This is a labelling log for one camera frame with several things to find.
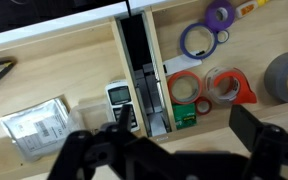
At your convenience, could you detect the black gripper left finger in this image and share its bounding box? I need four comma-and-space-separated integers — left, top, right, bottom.
110, 105, 131, 132

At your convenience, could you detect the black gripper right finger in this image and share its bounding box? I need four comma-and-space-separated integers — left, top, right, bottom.
229, 105, 273, 156

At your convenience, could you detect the orange tape dispenser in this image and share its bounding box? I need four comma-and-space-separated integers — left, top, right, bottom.
204, 67, 257, 105

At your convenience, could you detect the small red tape roll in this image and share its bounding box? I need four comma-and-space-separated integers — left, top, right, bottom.
196, 97, 212, 115

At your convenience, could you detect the green tape box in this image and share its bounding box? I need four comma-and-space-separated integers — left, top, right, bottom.
172, 103, 197, 129

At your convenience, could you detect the orange masking tape roll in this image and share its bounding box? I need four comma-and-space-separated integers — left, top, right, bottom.
167, 71, 202, 104

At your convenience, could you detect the white right drawer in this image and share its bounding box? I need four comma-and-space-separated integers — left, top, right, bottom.
0, 1, 148, 180

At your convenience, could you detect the solid purple tape roll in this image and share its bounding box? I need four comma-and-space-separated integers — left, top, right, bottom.
205, 0, 235, 31

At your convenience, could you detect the white handheld meter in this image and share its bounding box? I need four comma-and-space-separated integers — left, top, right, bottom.
105, 79, 133, 122

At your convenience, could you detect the clear plastic tray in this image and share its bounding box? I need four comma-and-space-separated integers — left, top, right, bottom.
70, 102, 111, 134

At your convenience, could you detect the silver foil bag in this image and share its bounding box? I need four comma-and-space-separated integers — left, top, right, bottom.
0, 98, 70, 162

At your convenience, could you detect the white glue tube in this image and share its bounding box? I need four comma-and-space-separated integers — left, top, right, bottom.
235, 0, 270, 18

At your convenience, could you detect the grey duct tape roll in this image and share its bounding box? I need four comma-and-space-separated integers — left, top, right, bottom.
264, 52, 288, 102

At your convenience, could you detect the purple tape ring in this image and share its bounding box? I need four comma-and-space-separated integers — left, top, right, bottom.
179, 22, 218, 61

